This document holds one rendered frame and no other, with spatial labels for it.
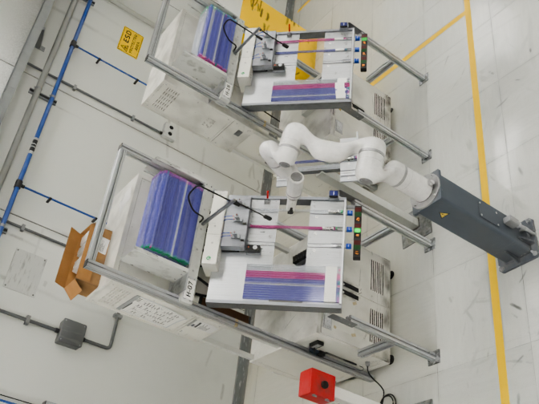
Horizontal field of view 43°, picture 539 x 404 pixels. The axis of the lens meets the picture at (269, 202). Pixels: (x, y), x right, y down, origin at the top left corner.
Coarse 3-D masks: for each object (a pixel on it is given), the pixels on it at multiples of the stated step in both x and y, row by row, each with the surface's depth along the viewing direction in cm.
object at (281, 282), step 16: (256, 272) 370; (272, 272) 369; (288, 272) 368; (304, 272) 367; (320, 272) 366; (336, 272) 365; (256, 288) 364; (272, 288) 363; (288, 288) 362; (304, 288) 361; (320, 288) 360; (336, 288) 359
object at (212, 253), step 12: (216, 192) 395; (228, 192) 395; (216, 204) 390; (216, 216) 385; (216, 228) 380; (216, 240) 376; (204, 252) 372; (216, 252) 371; (204, 264) 368; (216, 264) 368
